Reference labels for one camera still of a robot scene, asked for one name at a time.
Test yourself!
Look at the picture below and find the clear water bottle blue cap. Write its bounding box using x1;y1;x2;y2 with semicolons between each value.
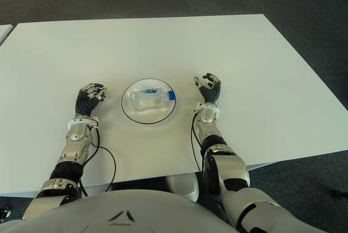
129;88;176;112

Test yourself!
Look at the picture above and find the white robot leg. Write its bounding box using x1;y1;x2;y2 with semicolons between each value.
165;174;199;203

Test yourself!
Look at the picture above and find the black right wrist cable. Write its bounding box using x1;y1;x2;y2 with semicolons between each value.
190;110;206;174

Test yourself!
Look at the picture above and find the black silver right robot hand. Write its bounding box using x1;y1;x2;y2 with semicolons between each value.
192;71;222;106

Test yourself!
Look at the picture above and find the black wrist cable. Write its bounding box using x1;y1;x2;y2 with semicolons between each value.
80;124;117;197
190;110;206;174

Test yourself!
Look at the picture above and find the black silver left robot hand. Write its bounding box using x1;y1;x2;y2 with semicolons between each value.
75;82;108;118

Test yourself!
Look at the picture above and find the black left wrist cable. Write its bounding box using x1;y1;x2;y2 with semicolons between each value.
80;124;117;197

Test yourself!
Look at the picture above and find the white neighbouring table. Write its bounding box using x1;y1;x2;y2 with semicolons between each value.
0;24;14;46

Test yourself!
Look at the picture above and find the white plate with black rim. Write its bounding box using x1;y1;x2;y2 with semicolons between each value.
121;77;178;125

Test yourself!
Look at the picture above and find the grey robot torso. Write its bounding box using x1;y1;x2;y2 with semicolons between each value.
0;189;234;233

